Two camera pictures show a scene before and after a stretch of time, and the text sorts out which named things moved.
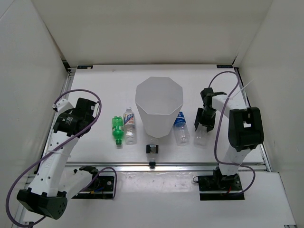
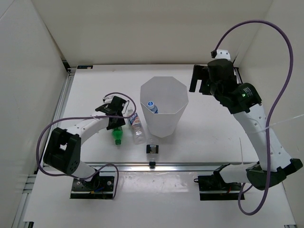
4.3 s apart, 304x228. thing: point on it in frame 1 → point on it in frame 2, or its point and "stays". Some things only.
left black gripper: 92,119 → 120,122
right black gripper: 210,124 → 197,75
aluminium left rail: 68,84 stays
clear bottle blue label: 181,132 → 152,107
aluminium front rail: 161,166 stays
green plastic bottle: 118,130 stays
